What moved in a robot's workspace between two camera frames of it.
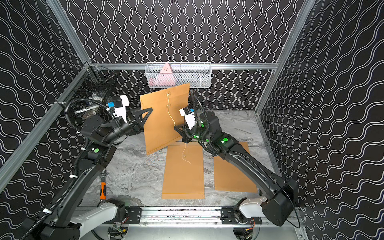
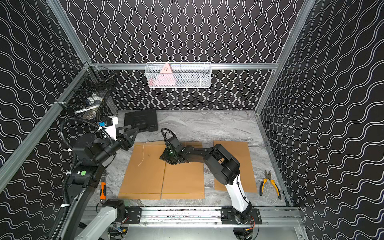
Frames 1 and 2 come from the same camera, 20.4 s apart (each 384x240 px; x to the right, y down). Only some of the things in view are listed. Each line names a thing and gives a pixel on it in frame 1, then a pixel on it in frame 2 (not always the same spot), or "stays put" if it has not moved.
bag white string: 168,110 → 143,156
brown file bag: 159,129 → 144,176
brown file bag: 183,177 stays put
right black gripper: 185,129 → 163,156
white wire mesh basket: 170,74 stays put
